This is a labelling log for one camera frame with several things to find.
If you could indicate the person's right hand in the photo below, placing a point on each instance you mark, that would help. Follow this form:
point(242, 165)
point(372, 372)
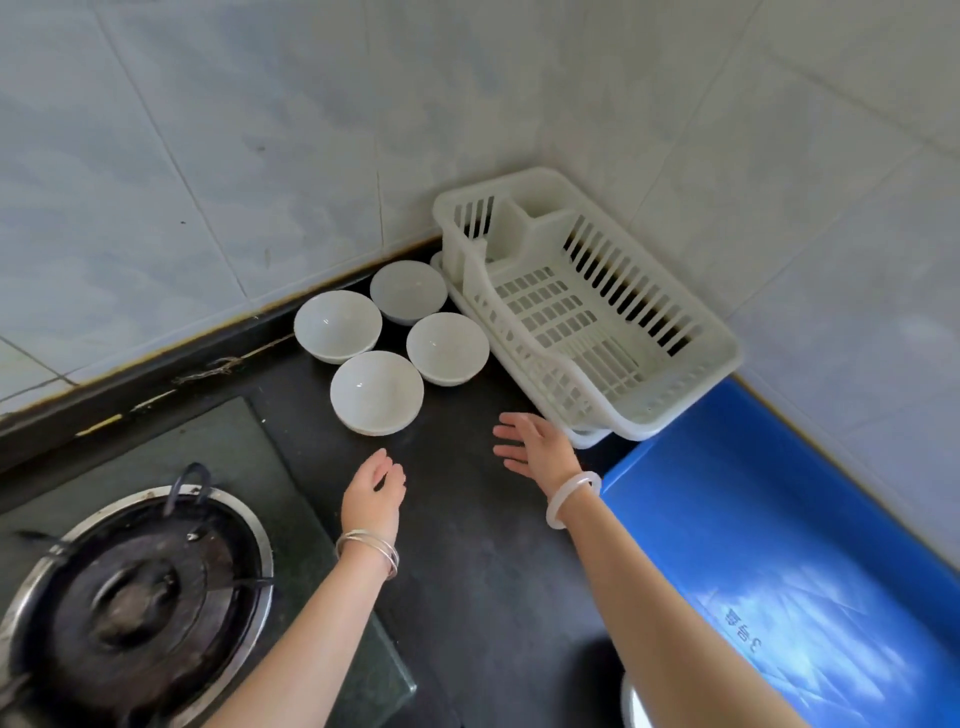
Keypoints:
point(544, 454)

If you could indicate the person's left hand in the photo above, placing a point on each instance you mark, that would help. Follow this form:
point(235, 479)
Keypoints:
point(371, 495)

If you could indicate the white plastic dish rack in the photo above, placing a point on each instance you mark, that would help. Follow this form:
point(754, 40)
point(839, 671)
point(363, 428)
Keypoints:
point(525, 217)

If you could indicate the blue plastic tray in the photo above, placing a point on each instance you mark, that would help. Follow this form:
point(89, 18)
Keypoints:
point(787, 540)

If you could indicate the person's right forearm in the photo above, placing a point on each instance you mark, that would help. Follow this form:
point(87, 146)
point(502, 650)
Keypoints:
point(667, 637)

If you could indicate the person's left forearm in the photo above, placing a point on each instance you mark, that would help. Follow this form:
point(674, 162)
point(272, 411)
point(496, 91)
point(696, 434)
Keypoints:
point(307, 660)

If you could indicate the black countertop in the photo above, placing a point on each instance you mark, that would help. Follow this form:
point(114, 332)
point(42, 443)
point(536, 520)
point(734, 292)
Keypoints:
point(480, 570)

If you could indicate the white jade bangle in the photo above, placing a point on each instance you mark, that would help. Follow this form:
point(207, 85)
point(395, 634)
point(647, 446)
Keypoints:
point(570, 486)

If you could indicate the silver wrist bangle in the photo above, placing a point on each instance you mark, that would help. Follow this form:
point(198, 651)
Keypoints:
point(382, 547)

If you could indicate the black gas burner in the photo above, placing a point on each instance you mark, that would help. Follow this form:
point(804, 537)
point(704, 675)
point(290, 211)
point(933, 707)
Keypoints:
point(135, 600)

